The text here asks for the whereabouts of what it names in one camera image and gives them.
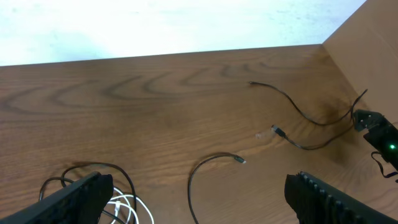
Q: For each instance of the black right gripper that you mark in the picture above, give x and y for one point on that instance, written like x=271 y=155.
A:
x=382 y=134

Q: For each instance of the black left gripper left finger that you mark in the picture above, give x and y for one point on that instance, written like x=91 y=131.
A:
x=80 y=202

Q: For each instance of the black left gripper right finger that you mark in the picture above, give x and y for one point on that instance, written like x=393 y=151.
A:
x=316 y=202

